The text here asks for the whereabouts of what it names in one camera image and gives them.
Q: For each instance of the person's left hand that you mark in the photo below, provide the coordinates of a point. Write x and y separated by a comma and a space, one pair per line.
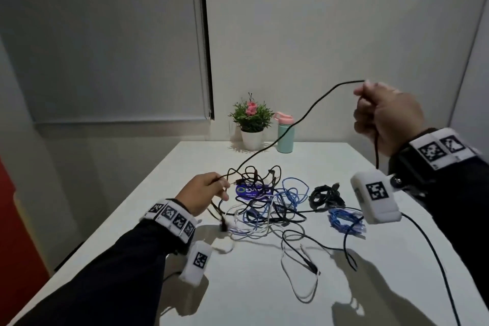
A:
195, 194

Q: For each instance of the person's right hand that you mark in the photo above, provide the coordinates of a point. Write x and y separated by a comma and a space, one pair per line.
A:
397, 119

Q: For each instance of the person's left fingers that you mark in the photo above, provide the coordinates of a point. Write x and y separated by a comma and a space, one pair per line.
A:
218, 184

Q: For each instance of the person's right thumb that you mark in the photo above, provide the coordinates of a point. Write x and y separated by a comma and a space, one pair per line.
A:
382, 89

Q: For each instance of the person's left forearm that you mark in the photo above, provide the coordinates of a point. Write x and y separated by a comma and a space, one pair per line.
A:
107, 272

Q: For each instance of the person's right forearm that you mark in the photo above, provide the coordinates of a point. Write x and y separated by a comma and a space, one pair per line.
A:
458, 199

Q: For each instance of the purple oval tag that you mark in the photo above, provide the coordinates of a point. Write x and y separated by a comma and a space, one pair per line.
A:
253, 192

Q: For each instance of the left marker wrist band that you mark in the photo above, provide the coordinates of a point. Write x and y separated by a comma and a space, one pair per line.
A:
172, 218

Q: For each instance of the marker wrist band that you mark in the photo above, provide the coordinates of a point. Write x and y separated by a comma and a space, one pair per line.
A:
172, 218
443, 148

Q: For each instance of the pink flower plant white pot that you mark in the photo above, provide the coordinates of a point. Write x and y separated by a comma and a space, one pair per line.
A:
252, 119

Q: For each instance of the mint bottle with pink lid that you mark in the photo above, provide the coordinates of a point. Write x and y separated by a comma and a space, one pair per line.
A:
285, 134

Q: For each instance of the right marker wrist band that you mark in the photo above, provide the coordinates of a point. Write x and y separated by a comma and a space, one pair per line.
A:
443, 148

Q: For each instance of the grey roller blind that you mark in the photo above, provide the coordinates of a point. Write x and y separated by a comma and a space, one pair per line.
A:
103, 31

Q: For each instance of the red panel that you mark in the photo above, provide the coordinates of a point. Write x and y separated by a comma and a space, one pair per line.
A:
19, 241

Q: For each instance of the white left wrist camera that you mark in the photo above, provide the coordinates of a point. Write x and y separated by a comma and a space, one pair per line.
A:
196, 260

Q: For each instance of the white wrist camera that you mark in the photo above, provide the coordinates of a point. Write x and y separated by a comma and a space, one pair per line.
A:
196, 260
376, 196

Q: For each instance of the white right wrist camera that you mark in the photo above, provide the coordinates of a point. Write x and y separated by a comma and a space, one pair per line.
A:
376, 196

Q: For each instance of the black window frame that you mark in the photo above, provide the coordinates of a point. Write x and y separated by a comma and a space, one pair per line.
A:
207, 50

